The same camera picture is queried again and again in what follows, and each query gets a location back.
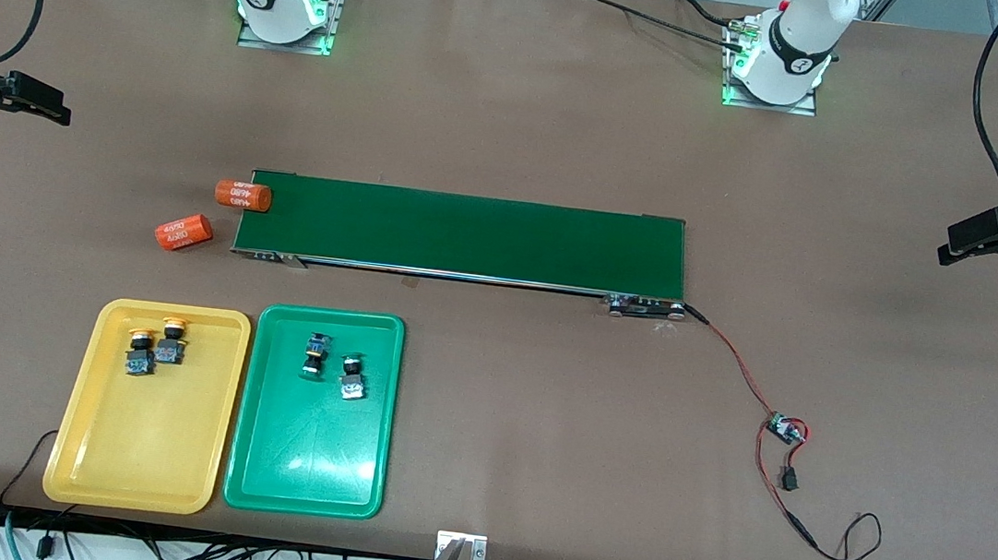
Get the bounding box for orange cylinder white 4680 print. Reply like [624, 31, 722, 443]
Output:
[214, 178, 274, 214]
[152, 209, 217, 256]

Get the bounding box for yellow push button switch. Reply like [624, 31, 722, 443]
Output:
[154, 315, 191, 367]
[124, 328, 159, 379]

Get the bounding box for green push button switch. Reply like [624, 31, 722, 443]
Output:
[299, 330, 335, 384]
[337, 352, 369, 402]

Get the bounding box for small green circuit board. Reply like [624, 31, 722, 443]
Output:
[766, 411, 813, 447]

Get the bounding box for yellow plastic tray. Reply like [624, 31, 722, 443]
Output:
[40, 292, 255, 521]

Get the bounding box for green plastic tray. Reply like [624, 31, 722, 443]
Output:
[221, 300, 408, 525]

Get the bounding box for green conveyor belt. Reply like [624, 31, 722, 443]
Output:
[228, 167, 696, 324]

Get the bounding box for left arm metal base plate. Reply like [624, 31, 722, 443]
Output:
[717, 17, 828, 118]

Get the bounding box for black cable beside yellow tray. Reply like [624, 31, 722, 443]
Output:
[0, 423, 61, 512]

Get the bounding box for black cable to arm base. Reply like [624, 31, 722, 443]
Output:
[571, 0, 751, 52]

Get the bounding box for teal cable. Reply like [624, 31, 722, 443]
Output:
[0, 511, 30, 560]

